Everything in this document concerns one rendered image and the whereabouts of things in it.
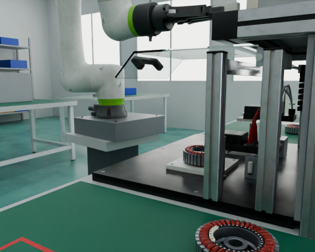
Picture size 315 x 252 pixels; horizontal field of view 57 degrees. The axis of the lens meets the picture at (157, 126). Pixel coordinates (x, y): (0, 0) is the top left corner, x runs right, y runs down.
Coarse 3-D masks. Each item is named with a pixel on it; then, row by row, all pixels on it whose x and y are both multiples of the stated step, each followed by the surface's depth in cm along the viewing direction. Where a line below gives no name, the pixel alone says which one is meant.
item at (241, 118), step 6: (246, 108) 92; (252, 108) 91; (258, 108) 90; (246, 114) 92; (252, 114) 91; (282, 114) 88; (288, 114) 88; (294, 114) 88; (240, 120) 93; (246, 120) 92; (282, 120) 86; (288, 120) 85
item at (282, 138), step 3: (282, 138) 89; (285, 138) 89; (279, 141) 87; (282, 141) 87; (285, 141) 89; (282, 144) 87; (285, 144) 90; (282, 147) 87; (285, 147) 90; (282, 150) 87; (285, 150) 91; (279, 153) 88; (282, 153) 87; (285, 153) 91; (279, 156) 88; (282, 156) 87
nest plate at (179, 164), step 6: (174, 162) 78; (180, 162) 78; (228, 162) 78; (234, 162) 78; (168, 168) 76; (174, 168) 75; (180, 168) 74; (186, 168) 73; (192, 168) 73; (198, 168) 73; (228, 168) 74; (198, 174) 72
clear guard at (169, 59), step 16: (176, 48) 59; (192, 48) 57; (208, 48) 56; (224, 48) 55; (240, 48) 55; (256, 48) 55; (128, 64) 67; (144, 64) 72; (160, 64) 78; (176, 64) 85
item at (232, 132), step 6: (228, 132) 73; (234, 132) 73; (240, 132) 73; (246, 132) 73; (228, 138) 71; (234, 138) 70; (240, 138) 69; (246, 138) 74; (228, 144) 71; (234, 144) 70; (240, 144) 70; (246, 144) 70; (228, 150) 72; (234, 150) 70; (240, 150) 70; (246, 150) 69; (252, 150) 68
